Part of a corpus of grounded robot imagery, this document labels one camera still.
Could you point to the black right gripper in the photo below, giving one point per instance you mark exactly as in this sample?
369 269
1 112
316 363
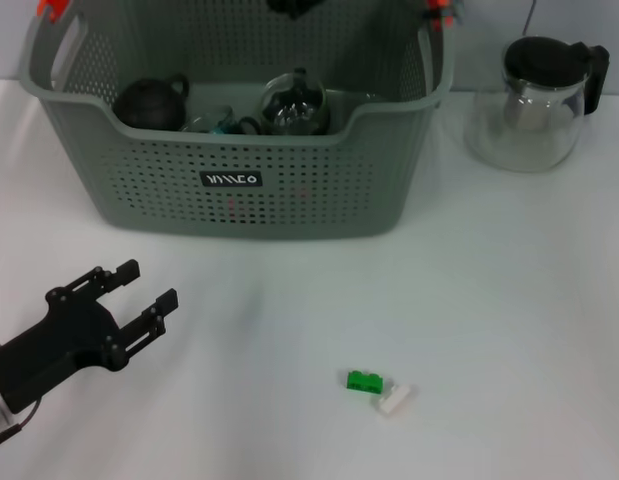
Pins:
294 6

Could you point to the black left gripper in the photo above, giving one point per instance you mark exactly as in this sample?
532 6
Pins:
49 345

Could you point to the glass teacup black sleeve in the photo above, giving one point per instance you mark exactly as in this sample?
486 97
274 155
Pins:
246 125
294 107
204 120

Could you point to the teal square brick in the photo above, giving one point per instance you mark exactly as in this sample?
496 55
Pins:
221 129

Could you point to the dark green plastic brick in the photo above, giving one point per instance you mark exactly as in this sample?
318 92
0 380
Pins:
364 381

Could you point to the grey perforated storage bin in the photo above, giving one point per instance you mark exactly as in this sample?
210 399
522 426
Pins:
239 210

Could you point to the dark clay teapot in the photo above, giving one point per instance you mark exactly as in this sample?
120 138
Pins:
149 105

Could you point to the glass pitcher black lid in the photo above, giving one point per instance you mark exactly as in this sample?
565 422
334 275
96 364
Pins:
524 115

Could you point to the white plastic brick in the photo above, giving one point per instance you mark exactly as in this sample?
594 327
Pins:
395 399

